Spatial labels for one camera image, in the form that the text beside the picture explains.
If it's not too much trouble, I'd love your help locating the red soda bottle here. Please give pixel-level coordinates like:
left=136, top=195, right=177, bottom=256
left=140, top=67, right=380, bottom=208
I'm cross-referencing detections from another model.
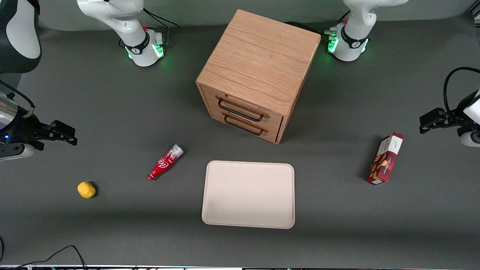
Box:
left=147, top=144, right=185, bottom=182

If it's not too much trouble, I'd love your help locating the black floor cable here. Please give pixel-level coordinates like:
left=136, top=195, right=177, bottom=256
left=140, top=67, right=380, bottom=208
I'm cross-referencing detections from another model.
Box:
left=0, top=236, right=89, bottom=270

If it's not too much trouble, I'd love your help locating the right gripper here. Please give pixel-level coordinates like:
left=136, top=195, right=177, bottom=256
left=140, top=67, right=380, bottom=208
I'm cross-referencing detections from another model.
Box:
left=0, top=111, right=78, bottom=152

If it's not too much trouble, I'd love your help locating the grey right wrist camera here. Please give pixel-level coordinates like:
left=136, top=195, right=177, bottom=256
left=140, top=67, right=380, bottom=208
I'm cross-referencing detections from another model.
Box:
left=0, top=144, right=36, bottom=162

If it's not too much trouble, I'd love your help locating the black right base cable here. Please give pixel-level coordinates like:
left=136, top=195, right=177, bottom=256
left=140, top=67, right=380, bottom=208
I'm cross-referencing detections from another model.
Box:
left=142, top=7, right=181, bottom=47

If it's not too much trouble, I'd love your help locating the oak wooden drawer cabinet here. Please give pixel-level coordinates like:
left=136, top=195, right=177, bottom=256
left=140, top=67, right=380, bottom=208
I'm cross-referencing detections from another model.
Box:
left=195, top=9, right=322, bottom=145

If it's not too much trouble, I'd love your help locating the wooden drawer with black handle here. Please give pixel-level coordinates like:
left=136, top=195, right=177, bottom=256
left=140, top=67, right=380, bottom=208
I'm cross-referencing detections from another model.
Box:
left=210, top=107, right=282, bottom=144
left=204, top=86, right=285, bottom=131

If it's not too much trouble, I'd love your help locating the black left base cable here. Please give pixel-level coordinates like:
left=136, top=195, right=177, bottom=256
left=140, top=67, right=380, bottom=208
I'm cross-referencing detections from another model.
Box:
left=284, top=10, right=351, bottom=39

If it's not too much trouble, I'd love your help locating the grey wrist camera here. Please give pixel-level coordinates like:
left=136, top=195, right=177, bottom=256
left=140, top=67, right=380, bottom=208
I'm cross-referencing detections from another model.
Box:
left=460, top=127, right=480, bottom=147
left=0, top=144, right=36, bottom=162

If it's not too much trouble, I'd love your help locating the yellow lemon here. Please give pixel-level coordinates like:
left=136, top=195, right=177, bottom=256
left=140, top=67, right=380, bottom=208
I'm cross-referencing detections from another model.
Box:
left=77, top=181, right=97, bottom=199

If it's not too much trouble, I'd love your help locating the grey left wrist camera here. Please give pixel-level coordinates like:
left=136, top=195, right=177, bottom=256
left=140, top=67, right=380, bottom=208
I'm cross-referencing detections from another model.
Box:
left=460, top=127, right=480, bottom=147

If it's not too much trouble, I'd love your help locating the beige plastic tray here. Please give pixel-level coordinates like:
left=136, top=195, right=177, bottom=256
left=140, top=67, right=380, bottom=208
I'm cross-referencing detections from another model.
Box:
left=201, top=160, right=296, bottom=230

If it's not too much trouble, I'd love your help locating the black base cable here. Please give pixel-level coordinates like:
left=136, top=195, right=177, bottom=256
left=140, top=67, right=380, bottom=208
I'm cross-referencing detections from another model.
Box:
left=142, top=7, right=181, bottom=47
left=284, top=10, right=351, bottom=39

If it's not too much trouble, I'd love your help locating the red cookie box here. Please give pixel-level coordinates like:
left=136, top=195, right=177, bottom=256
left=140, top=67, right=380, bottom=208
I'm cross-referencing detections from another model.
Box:
left=366, top=132, right=405, bottom=185

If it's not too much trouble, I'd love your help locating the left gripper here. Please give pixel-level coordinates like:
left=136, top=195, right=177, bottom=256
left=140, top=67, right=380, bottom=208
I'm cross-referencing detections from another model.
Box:
left=419, top=89, right=480, bottom=135

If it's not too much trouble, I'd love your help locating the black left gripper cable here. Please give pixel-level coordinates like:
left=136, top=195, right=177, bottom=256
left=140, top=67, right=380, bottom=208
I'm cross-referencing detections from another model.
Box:
left=443, top=66, right=480, bottom=113

